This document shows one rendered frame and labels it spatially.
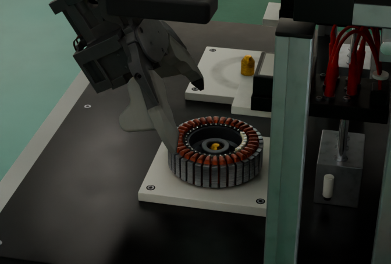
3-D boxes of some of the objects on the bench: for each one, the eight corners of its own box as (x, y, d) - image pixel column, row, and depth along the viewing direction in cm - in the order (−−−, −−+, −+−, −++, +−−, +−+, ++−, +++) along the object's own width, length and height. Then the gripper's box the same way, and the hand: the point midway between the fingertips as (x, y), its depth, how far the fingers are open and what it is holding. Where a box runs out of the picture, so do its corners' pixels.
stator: (157, 184, 97) (156, 157, 95) (180, 134, 106) (179, 109, 104) (255, 196, 95) (256, 168, 93) (268, 144, 104) (269, 118, 102)
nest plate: (138, 200, 96) (137, 192, 96) (169, 134, 109) (169, 125, 108) (269, 217, 93) (269, 208, 93) (285, 146, 106) (285, 138, 106)
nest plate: (184, 99, 117) (184, 92, 116) (206, 53, 129) (206, 45, 129) (293, 111, 114) (294, 103, 113) (304, 62, 127) (305, 54, 126)
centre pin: (240, 75, 120) (240, 58, 119) (241, 69, 122) (242, 52, 121) (253, 76, 120) (253, 59, 119) (255, 70, 122) (255, 53, 120)
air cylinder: (312, 203, 96) (316, 162, 93) (318, 167, 102) (322, 128, 99) (358, 208, 95) (362, 167, 92) (361, 171, 101) (365, 132, 98)
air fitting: (321, 200, 94) (323, 178, 92) (322, 195, 95) (324, 172, 93) (331, 202, 94) (334, 179, 92) (332, 196, 95) (334, 173, 93)
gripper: (81, -35, 102) (164, 98, 109) (18, 32, 85) (120, 184, 92) (139, -65, 99) (221, 74, 105) (85, -3, 82) (187, 159, 89)
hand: (195, 118), depth 98 cm, fingers open, 14 cm apart
